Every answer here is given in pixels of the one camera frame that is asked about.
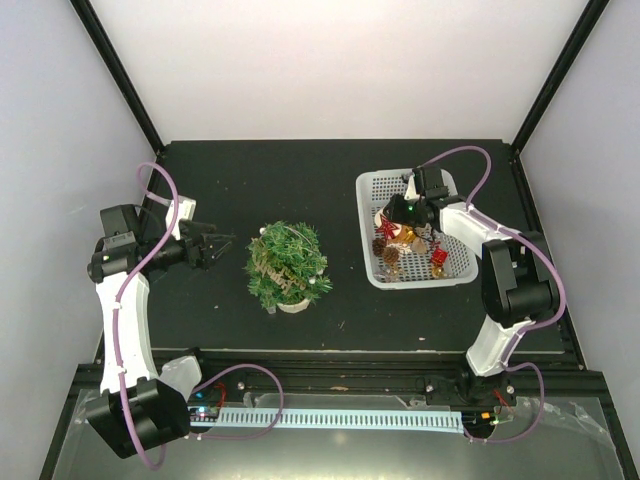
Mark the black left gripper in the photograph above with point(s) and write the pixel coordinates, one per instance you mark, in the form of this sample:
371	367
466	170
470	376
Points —
203	258

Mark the small green christmas tree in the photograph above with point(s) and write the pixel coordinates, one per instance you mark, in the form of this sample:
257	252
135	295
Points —
287	265

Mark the red star tree topper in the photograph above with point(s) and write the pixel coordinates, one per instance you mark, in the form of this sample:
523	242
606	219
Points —
389	230

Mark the gold gift box ornament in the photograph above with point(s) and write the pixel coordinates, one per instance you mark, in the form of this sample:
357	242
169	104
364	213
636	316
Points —
406	235

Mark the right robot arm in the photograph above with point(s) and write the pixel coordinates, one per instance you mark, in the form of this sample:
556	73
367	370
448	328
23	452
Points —
521	290

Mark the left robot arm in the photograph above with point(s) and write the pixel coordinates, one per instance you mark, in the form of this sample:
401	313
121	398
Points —
141	407

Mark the white tree pot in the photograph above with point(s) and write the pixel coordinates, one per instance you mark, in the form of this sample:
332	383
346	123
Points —
293	308

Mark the brown pine cone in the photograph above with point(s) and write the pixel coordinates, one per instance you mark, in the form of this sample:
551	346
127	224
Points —
390	255
378	246

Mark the white round foam ornament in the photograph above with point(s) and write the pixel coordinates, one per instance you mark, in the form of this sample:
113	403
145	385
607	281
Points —
380	218

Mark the white perforated plastic basket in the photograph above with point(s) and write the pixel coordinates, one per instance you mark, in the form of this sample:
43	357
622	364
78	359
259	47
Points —
413	270

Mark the burlap bow ornament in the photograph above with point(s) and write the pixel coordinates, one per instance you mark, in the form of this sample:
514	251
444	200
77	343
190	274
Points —
423	239

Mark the red gift box ornament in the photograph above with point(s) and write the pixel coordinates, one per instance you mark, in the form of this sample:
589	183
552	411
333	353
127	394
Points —
438	257

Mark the gold bell ornament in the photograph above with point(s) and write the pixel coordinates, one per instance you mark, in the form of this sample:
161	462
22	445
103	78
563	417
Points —
438	272

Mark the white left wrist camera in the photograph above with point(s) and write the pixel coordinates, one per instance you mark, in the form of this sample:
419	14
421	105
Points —
184	209

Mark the light blue cable duct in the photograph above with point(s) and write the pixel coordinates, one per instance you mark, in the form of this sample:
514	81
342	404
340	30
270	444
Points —
209	418

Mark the black frame post left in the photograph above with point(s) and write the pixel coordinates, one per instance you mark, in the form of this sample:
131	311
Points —
93	26

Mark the black frame post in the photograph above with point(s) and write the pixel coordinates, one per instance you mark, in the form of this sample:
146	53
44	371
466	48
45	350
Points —
570	51
93	26

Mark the black frame post right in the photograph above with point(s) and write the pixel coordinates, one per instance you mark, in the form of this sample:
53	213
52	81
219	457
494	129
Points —
570	51

